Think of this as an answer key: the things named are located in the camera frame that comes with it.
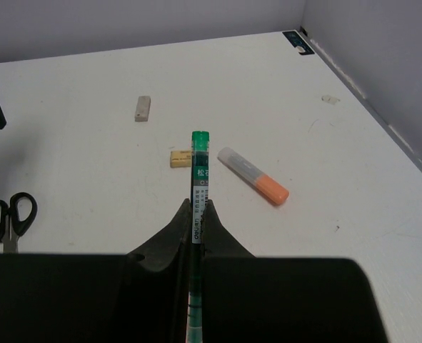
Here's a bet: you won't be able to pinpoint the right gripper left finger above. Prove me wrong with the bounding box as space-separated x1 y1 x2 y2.
0 200 191 342

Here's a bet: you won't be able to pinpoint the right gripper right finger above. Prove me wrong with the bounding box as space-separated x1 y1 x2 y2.
201 202 388 342

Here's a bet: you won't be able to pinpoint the orange-capped highlighter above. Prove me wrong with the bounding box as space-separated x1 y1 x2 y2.
217 147 289 206

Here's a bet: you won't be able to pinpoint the small tan eraser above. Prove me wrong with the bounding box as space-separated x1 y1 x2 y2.
170 150 192 168

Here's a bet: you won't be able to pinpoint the green gel pen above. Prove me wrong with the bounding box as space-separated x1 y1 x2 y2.
186 131 209 342

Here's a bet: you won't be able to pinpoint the grey rectangular eraser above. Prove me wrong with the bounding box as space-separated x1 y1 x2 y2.
134 96 151 122

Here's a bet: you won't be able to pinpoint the small clear tape scrap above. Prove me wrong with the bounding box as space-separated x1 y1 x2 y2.
321 95 340 105

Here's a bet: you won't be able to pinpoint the right blue corner label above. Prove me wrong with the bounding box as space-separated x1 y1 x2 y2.
282 30 315 56

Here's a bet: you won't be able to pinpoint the black-handled scissors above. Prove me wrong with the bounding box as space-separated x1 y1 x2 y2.
0 192 38 254

